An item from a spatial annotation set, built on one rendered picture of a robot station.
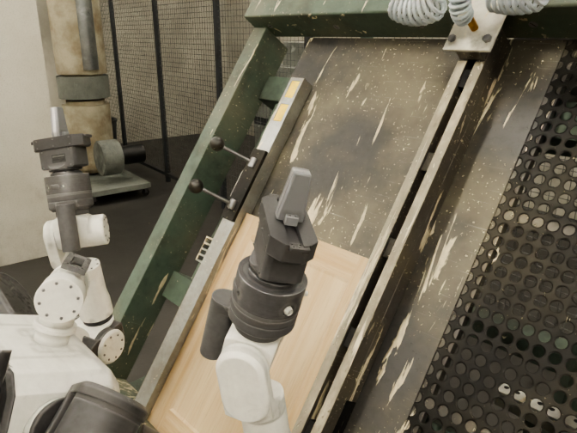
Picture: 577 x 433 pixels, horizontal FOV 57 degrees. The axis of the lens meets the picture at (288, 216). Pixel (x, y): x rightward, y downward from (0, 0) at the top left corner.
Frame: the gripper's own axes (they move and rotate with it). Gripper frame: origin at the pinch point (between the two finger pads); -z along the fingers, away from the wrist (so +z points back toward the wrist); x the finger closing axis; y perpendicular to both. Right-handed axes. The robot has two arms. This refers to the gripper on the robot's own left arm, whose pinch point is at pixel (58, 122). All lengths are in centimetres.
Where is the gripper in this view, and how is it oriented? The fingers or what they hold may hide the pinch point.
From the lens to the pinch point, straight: 120.2
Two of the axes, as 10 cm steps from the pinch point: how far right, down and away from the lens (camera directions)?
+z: 1.2, 9.9, 0.8
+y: -2.5, 1.1, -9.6
